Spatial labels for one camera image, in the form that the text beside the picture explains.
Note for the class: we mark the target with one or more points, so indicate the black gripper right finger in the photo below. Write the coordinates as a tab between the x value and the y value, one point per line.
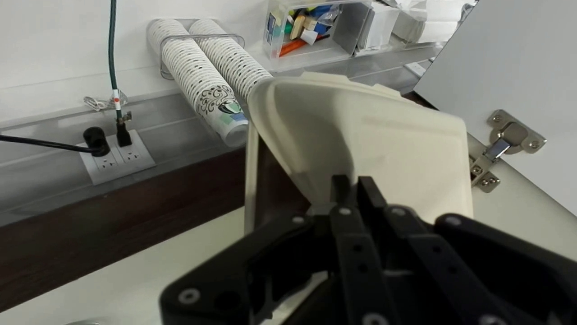
457	271

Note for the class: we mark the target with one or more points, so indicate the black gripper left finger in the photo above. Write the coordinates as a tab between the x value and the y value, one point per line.
355	259

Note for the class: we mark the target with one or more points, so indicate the cream takeout container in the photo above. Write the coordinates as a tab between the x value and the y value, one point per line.
362	132

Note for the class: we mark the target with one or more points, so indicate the white cupboard door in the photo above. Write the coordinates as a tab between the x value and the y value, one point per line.
530	60

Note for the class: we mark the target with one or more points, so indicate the metal door hinge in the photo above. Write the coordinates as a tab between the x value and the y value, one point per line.
508	138

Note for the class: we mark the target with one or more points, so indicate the open clear plastic box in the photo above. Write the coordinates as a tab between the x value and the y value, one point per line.
376	28

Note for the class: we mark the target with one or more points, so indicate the sleeved paper cup stack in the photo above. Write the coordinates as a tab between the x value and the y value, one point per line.
192	78
232	57

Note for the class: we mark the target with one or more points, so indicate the clear plastic storage box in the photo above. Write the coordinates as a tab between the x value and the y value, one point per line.
301	28

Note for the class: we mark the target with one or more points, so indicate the white outlet plate with plugs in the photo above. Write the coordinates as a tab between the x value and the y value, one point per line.
136	158

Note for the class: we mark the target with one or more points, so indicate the white wall cupboard wood trim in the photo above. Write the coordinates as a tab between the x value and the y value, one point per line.
120	210

